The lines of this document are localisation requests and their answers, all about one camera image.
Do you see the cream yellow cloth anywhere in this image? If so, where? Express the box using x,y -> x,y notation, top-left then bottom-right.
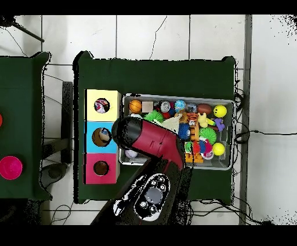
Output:
161,113 -> 183,135

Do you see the globe print ball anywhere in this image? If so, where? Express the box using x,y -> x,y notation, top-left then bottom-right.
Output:
173,99 -> 187,113

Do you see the small wooden cube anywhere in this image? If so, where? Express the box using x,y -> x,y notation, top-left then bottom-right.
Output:
142,101 -> 154,114

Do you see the green fuzzy toy with eyes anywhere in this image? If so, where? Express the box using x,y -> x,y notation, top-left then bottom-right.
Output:
143,110 -> 165,124

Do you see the wooden box with three holes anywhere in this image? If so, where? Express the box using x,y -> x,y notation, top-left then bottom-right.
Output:
84,89 -> 123,186

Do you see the blue spiky ball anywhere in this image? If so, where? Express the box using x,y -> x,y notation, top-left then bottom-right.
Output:
178,124 -> 192,142

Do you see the yellow smiley ball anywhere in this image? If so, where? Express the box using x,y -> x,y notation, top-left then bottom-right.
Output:
213,104 -> 228,118

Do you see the plain yellow ball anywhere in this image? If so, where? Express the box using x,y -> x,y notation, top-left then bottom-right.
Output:
212,142 -> 226,157

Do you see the pink disc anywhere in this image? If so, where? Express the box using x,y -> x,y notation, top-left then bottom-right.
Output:
0,155 -> 24,181

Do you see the green spiky ball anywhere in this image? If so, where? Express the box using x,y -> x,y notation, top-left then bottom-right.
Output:
199,127 -> 218,145

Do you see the side table with green cloth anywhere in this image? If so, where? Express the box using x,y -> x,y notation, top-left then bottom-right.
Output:
0,52 -> 52,201

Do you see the clear mesh bin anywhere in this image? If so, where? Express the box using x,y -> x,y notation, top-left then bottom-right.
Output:
118,94 -> 234,171

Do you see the black tripod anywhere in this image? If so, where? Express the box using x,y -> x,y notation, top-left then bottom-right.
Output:
0,16 -> 46,44

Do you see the small orange basketball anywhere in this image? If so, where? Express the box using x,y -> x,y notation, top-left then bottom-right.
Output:
129,100 -> 143,115

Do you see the silver can with open top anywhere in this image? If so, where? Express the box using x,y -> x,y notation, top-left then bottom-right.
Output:
158,99 -> 172,113

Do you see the colourful polka dot cloth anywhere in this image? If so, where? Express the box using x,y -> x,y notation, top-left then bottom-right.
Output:
95,97 -> 111,114

